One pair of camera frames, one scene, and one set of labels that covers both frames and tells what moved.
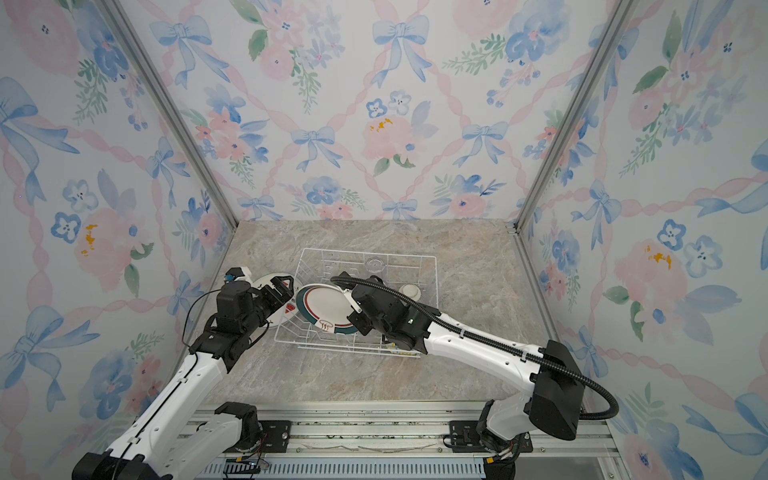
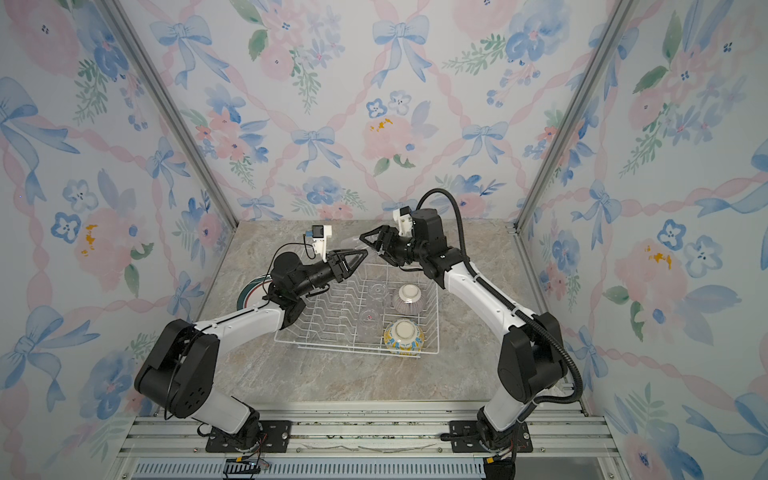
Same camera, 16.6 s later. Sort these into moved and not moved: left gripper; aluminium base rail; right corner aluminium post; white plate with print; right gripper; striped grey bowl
Moved: right gripper; white plate with print; left gripper
Not moved: striped grey bowl; aluminium base rail; right corner aluminium post
